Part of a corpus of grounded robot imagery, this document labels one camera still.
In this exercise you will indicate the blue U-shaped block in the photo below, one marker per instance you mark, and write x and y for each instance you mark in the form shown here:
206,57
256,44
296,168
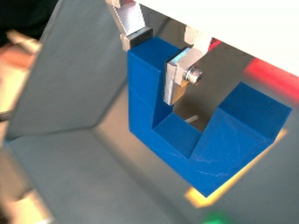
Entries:
207,157

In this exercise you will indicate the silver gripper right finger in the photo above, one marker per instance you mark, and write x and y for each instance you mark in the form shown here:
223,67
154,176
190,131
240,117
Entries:
182,67

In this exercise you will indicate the yellow long bar block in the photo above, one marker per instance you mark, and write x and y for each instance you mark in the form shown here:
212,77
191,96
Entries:
199,201

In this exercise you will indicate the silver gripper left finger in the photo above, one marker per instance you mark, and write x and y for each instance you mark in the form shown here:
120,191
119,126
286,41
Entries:
127,14

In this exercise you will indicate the red base block with recesses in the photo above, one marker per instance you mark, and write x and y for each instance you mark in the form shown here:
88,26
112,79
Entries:
232,66

